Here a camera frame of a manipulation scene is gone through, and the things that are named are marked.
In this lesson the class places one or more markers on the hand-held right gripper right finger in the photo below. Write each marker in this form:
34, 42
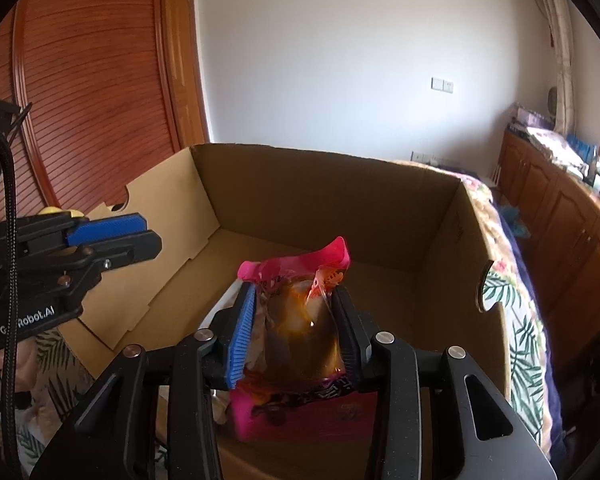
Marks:
347, 345

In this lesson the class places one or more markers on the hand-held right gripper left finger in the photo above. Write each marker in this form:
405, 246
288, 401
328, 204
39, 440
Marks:
241, 335

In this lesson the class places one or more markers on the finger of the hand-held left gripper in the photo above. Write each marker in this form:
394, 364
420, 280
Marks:
110, 227
125, 250

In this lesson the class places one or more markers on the pink snack packet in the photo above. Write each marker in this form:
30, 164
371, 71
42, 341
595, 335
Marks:
300, 320

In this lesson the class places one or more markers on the cardboard box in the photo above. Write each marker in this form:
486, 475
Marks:
305, 200

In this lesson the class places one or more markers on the floral leaf printed blanket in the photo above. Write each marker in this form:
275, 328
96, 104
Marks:
520, 360

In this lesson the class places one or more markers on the wooden door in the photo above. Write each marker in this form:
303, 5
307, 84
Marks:
185, 60

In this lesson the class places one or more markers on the teal cloth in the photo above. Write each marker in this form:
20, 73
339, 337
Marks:
512, 220

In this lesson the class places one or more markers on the wooden cabinet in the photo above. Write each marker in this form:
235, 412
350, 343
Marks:
570, 230

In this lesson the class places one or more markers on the folded floral cloth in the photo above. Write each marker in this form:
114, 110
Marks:
550, 139

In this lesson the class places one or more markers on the blue boxes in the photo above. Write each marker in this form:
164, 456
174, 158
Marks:
582, 147

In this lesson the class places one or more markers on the small white fan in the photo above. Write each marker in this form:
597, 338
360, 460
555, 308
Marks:
552, 101

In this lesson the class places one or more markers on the patterned curtain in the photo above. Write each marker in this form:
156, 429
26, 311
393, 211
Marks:
562, 50

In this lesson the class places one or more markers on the wall outlet strip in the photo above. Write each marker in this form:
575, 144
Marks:
432, 158

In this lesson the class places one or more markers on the white wall switch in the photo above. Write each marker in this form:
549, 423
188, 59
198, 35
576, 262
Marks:
442, 85

